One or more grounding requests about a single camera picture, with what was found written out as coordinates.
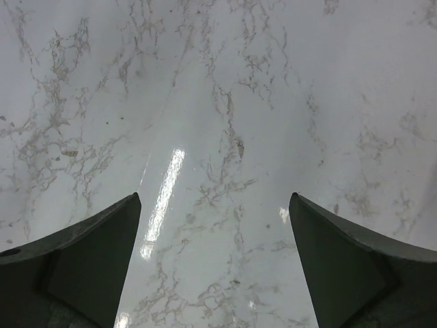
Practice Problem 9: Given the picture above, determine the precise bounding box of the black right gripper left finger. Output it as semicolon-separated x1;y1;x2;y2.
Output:
1;193;141;327

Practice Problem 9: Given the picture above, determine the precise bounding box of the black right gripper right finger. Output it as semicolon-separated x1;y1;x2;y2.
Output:
289;193;436;327

